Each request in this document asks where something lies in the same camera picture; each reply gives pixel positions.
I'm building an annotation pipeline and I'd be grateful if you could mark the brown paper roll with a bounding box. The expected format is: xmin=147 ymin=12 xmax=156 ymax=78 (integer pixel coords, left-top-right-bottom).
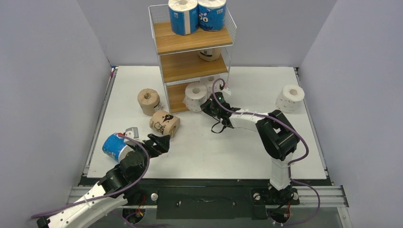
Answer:
xmin=198 ymin=47 xmax=221 ymax=62

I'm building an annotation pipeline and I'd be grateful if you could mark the blue white roll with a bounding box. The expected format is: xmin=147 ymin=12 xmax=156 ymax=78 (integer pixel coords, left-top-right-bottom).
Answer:
xmin=198 ymin=0 xmax=226 ymax=31
xmin=168 ymin=0 xmax=199 ymax=36

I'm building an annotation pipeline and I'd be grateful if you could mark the blue roll left edge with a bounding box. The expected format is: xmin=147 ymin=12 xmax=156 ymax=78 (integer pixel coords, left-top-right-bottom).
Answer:
xmin=102 ymin=133 xmax=132 ymax=163

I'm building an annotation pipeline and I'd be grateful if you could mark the brown cartoon printed roll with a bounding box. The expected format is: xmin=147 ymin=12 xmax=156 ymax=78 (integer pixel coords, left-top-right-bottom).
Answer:
xmin=149 ymin=110 xmax=181 ymax=137

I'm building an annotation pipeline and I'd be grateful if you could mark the white dotted roll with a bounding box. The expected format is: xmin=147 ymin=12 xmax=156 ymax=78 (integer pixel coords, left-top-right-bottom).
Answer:
xmin=183 ymin=82 xmax=207 ymax=113
xmin=200 ymin=76 xmax=222 ymax=94

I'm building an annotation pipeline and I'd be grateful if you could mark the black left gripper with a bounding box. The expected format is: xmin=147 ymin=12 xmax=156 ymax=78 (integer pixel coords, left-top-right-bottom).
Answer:
xmin=130 ymin=133 xmax=170 ymax=181

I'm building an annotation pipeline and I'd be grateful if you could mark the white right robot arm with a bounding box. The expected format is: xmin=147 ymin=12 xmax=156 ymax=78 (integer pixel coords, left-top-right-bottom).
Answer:
xmin=200 ymin=92 xmax=300 ymax=204

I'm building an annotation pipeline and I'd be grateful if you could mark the brown roll back left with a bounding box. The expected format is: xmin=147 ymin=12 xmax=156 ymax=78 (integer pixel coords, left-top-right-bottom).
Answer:
xmin=137 ymin=88 xmax=162 ymax=116

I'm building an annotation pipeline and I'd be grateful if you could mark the white roll near right wall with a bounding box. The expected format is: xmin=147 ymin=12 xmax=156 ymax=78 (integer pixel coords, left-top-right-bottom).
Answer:
xmin=276 ymin=85 xmax=305 ymax=113

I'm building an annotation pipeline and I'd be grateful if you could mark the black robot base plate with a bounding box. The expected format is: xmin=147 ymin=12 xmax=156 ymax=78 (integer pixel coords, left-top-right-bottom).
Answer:
xmin=125 ymin=179 xmax=321 ymax=220

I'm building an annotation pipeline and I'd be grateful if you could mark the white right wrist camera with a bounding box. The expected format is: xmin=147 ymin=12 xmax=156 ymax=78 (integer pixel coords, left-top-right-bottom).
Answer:
xmin=221 ymin=86 xmax=231 ymax=99

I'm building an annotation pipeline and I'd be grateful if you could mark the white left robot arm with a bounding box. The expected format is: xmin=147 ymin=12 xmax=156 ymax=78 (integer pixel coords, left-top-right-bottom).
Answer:
xmin=32 ymin=133 xmax=171 ymax=228

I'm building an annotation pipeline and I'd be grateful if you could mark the white wire wooden shelf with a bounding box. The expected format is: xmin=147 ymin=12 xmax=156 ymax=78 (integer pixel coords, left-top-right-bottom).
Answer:
xmin=148 ymin=4 xmax=237 ymax=113

